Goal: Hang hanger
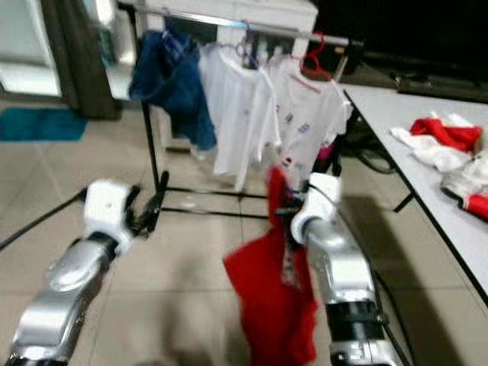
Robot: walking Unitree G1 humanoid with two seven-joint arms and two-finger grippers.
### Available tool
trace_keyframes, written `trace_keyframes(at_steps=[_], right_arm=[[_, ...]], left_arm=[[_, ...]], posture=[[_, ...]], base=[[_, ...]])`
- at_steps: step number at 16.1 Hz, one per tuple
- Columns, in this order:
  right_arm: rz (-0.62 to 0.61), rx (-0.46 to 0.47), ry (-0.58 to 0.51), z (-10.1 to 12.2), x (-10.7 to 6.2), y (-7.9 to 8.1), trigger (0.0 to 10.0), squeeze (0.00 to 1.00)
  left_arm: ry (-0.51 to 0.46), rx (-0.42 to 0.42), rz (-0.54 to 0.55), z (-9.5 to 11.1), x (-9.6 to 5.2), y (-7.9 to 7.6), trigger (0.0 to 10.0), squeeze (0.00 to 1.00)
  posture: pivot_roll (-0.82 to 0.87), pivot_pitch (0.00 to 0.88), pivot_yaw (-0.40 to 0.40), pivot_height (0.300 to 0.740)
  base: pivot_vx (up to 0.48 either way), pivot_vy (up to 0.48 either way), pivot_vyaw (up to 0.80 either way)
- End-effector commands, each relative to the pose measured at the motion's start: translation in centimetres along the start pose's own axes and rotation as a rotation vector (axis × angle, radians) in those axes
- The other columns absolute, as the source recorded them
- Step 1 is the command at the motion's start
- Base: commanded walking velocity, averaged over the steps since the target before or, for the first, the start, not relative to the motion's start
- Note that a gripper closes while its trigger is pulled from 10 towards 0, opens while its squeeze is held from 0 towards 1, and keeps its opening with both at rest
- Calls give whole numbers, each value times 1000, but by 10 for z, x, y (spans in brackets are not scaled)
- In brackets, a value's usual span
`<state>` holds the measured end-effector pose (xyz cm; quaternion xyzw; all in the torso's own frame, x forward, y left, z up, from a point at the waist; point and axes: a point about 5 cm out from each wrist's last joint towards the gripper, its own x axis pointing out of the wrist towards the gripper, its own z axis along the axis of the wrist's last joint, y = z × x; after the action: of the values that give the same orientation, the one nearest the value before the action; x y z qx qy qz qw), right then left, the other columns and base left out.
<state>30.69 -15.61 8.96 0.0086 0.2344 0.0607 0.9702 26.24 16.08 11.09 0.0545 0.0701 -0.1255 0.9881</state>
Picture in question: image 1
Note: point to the white cabinet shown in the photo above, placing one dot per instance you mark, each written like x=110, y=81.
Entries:
x=229, y=8

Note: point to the red hanger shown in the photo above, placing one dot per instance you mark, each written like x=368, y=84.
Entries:
x=316, y=67

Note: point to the navy blue garment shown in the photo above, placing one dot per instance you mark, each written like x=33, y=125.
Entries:
x=171, y=84

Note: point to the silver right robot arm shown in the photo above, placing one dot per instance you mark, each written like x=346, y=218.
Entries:
x=347, y=282

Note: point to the red crumpled garment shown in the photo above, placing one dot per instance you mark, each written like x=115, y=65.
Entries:
x=446, y=135

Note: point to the white table black frame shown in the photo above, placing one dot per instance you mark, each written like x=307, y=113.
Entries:
x=381, y=114

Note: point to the glass door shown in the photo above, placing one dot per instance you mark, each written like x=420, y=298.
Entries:
x=23, y=46

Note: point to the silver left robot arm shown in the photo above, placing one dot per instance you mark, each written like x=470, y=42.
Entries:
x=65, y=290

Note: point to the grey curtain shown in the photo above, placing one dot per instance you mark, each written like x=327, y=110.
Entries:
x=80, y=61

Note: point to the white crumpled t-shirt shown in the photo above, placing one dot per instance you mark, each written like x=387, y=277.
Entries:
x=465, y=179

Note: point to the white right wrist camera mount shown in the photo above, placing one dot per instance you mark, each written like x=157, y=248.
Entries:
x=319, y=198

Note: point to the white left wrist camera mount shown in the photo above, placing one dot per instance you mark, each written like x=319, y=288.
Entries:
x=107, y=210

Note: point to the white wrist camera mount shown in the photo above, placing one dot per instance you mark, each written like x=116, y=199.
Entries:
x=107, y=210
x=319, y=198

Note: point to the metal clothes rack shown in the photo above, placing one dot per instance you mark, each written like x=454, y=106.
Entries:
x=335, y=38

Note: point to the red white-trimmed shirt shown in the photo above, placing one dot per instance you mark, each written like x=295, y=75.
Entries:
x=478, y=206

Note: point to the red polo shirt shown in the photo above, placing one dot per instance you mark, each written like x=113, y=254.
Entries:
x=274, y=297

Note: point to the teal floor mat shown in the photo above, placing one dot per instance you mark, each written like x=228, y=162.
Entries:
x=42, y=123

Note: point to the purple hanger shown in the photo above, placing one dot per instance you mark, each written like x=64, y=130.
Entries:
x=249, y=47

